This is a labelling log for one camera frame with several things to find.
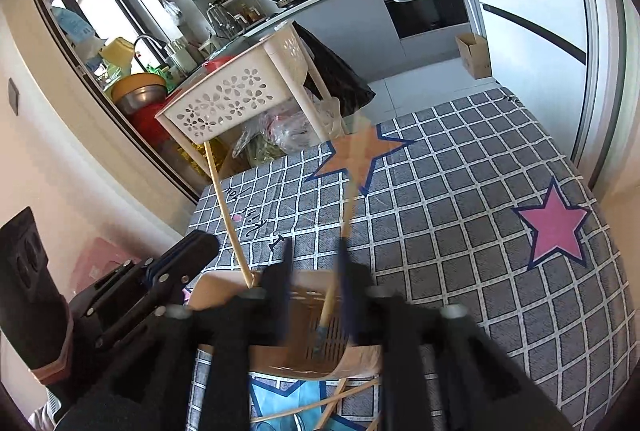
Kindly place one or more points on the white plastic utensil holder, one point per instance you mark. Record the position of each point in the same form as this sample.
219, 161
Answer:
293, 359

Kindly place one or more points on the orange paper star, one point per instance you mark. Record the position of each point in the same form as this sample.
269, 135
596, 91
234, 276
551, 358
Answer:
378, 147

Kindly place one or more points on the white refrigerator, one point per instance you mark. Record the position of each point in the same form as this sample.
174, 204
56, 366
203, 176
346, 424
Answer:
538, 50

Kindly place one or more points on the grey checked tablecloth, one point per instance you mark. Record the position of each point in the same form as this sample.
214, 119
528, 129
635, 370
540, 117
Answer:
439, 227

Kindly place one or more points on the beige perforated storage rack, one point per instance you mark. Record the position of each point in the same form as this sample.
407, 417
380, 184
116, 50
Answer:
266, 75

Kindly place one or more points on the pink plastic stool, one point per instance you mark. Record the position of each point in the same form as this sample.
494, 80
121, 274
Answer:
98, 258

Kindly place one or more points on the steel mixing bowl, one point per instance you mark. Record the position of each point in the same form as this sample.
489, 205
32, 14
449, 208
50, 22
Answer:
134, 92

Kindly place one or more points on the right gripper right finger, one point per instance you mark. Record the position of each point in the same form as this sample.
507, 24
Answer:
354, 280

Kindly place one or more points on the red plastic bucket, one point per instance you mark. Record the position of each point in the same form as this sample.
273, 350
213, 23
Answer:
147, 126

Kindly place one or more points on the black garbage bag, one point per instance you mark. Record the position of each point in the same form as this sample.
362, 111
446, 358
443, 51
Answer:
342, 82

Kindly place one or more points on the wooden chopstick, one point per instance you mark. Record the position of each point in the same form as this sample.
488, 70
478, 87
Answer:
345, 225
226, 216
330, 407
292, 411

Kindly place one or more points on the black built-in oven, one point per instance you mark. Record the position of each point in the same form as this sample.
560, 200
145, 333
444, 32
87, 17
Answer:
414, 17

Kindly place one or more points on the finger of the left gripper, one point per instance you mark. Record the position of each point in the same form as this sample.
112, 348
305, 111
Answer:
146, 281

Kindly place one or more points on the pink paper star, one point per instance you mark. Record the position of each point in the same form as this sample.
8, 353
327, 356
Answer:
555, 224

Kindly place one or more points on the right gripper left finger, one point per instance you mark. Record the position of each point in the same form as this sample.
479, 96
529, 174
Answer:
274, 310

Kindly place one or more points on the cardboard box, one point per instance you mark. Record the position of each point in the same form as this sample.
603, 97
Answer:
473, 50

